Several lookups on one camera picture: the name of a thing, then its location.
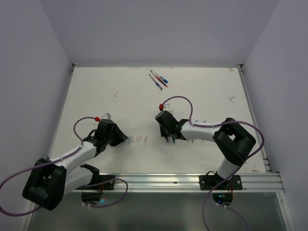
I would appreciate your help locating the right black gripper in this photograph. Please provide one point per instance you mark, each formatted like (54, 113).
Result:
(163, 132)

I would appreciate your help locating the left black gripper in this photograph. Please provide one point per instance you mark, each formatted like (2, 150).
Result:
(120, 136)

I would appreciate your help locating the dark blue pen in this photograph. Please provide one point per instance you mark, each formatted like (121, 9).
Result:
(155, 82)

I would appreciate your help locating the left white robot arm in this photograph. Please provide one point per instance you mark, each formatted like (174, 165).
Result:
(50, 180)

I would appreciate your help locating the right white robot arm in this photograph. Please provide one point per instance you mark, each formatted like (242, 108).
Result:
(232, 139)

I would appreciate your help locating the blue capped pen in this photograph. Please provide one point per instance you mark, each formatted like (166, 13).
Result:
(159, 76)

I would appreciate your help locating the red ink pen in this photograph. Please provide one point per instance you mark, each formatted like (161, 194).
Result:
(161, 81)

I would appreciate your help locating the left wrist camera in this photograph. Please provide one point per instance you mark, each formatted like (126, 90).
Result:
(106, 116)

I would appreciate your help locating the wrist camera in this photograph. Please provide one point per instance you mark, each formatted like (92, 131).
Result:
(106, 116)
(169, 108)

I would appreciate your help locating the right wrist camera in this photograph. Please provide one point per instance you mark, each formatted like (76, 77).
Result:
(169, 108)

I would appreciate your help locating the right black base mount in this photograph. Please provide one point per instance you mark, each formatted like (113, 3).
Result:
(211, 179)

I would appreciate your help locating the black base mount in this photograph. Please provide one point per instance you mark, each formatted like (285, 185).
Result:
(211, 179)
(92, 193)

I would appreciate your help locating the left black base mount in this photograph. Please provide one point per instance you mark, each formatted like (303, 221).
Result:
(92, 193)

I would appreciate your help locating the aluminium right side rail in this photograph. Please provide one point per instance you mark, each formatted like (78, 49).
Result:
(264, 155)

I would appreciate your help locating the aluminium rail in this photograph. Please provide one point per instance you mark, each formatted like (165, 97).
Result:
(263, 182)
(264, 155)

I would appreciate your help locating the aluminium front rail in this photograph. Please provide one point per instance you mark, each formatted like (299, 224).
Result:
(263, 182)

